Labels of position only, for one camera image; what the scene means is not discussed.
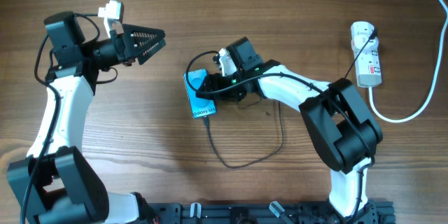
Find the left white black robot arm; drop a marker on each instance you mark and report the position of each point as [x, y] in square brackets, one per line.
[55, 183]

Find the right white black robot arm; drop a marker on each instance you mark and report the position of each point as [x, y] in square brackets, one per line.
[342, 130]

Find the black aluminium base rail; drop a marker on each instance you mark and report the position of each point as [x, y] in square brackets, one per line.
[313, 212]

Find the teal screen Galaxy smartphone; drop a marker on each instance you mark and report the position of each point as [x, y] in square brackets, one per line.
[200, 107]

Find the white power strip socket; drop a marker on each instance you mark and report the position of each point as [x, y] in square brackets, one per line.
[364, 43]

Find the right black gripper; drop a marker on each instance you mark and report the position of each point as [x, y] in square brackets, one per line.
[213, 81]

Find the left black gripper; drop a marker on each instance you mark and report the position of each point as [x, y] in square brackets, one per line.
[127, 44]

